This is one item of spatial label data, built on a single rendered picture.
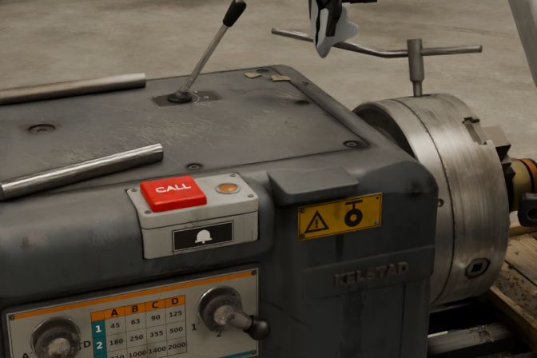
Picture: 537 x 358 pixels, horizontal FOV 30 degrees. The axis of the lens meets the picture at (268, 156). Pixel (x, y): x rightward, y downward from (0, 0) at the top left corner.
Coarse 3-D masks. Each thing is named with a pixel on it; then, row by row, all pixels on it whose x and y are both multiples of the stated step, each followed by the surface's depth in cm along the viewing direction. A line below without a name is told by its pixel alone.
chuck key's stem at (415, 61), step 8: (408, 40) 148; (416, 40) 147; (408, 48) 148; (416, 48) 147; (408, 56) 148; (416, 56) 147; (408, 64) 149; (416, 64) 148; (416, 72) 148; (416, 80) 148; (416, 88) 149; (416, 96) 149
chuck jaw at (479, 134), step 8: (472, 128) 142; (480, 128) 142; (488, 128) 144; (496, 128) 145; (472, 136) 141; (480, 136) 141; (488, 136) 143; (496, 136) 144; (504, 136) 144; (480, 144) 140; (496, 144) 143; (504, 144) 143; (504, 152) 144; (504, 160) 147; (504, 168) 148; (512, 168) 151; (504, 176) 150; (512, 176) 151
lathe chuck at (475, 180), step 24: (432, 96) 148; (432, 120) 141; (456, 120) 141; (456, 144) 138; (456, 168) 137; (480, 168) 138; (456, 192) 136; (480, 192) 137; (504, 192) 138; (456, 216) 136; (480, 216) 137; (504, 216) 138; (456, 240) 136; (480, 240) 138; (504, 240) 139; (456, 264) 138; (456, 288) 142; (480, 288) 145
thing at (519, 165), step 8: (512, 160) 155; (520, 160) 156; (528, 160) 156; (520, 168) 154; (528, 168) 155; (536, 168) 155; (520, 176) 153; (528, 176) 153; (536, 176) 154; (512, 184) 152; (520, 184) 152; (528, 184) 153; (536, 184) 154; (512, 192) 152; (520, 192) 153; (528, 192) 153; (536, 192) 154; (512, 200) 152; (512, 208) 153
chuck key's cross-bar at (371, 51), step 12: (288, 36) 157; (300, 36) 156; (348, 48) 153; (360, 48) 152; (372, 48) 151; (432, 48) 147; (444, 48) 146; (456, 48) 145; (468, 48) 144; (480, 48) 143
